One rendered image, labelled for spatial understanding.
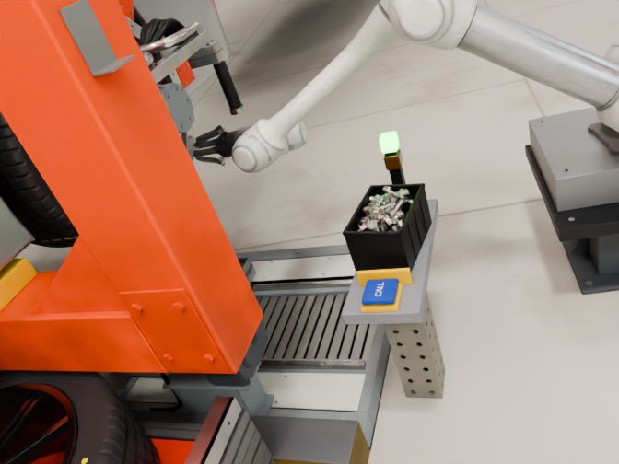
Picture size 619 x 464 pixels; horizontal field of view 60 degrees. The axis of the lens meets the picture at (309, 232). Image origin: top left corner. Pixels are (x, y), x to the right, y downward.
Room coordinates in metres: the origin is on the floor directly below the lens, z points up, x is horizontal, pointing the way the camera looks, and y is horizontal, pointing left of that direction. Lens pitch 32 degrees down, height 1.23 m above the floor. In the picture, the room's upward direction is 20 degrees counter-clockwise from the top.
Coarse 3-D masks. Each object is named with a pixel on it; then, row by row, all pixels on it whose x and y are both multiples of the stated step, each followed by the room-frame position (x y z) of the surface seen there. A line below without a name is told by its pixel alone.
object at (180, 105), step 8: (160, 88) 1.40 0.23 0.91; (168, 88) 1.39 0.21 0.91; (176, 88) 1.42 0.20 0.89; (168, 96) 1.38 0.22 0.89; (176, 96) 1.41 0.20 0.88; (184, 96) 1.44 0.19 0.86; (168, 104) 1.37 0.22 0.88; (176, 104) 1.40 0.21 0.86; (184, 104) 1.43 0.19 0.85; (192, 104) 1.46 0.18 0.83; (176, 112) 1.39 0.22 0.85; (184, 112) 1.42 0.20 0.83; (192, 112) 1.44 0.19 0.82; (176, 120) 1.37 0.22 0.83; (184, 120) 1.40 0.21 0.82; (192, 120) 1.43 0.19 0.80; (184, 128) 1.39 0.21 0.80
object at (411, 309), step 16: (432, 208) 1.16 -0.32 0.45; (432, 224) 1.10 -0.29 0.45; (432, 240) 1.06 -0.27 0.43; (416, 272) 0.94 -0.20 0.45; (352, 288) 0.97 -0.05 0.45; (416, 288) 0.89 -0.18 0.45; (352, 304) 0.92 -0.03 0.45; (400, 304) 0.86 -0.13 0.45; (416, 304) 0.85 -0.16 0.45; (352, 320) 0.89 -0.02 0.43; (368, 320) 0.87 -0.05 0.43; (384, 320) 0.85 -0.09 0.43; (400, 320) 0.84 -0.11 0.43; (416, 320) 0.82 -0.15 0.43
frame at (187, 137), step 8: (128, 24) 1.61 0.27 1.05; (136, 24) 1.64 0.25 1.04; (136, 32) 1.62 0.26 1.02; (136, 40) 1.63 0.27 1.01; (160, 56) 1.68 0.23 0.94; (152, 64) 1.70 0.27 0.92; (176, 72) 1.71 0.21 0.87; (160, 80) 1.70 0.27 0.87; (168, 80) 1.68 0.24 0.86; (176, 80) 1.70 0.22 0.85; (192, 128) 1.67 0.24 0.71; (184, 136) 1.63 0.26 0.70; (192, 136) 1.65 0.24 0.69; (184, 144) 1.62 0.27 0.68; (192, 144) 1.64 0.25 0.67; (192, 152) 1.62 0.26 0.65; (192, 160) 1.61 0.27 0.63
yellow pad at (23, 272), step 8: (8, 264) 1.11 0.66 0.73; (16, 264) 1.10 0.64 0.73; (24, 264) 1.11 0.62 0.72; (0, 272) 1.09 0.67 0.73; (8, 272) 1.08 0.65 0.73; (16, 272) 1.08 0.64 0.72; (24, 272) 1.10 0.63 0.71; (32, 272) 1.11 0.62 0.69; (0, 280) 1.05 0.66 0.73; (8, 280) 1.06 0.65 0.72; (16, 280) 1.07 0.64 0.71; (24, 280) 1.09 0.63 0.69; (0, 288) 1.04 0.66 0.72; (8, 288) 1.05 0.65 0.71; (16, 288) 1.06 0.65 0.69; (0, 296) 1.03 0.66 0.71; (8, 296) 1.04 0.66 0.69; (0, 304) 1.02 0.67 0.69
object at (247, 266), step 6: (240, 258) 1.71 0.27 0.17; (246, 258) 1.70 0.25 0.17; (240, 264) 1.71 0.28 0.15; (246, 264) 1.67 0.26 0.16; (252, 264) 1.70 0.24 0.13; (246, 270) 1.66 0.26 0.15; (252, 270) 1.69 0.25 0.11; (246, 276) 1.64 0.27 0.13; (252, 276) 1.67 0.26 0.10; (114, 372) 1.41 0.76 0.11; (120, 372) 1.40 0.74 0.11; (126, 372) 1.38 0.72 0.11; (132, 372) 1.37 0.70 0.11; (168, 372) 1.31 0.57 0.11
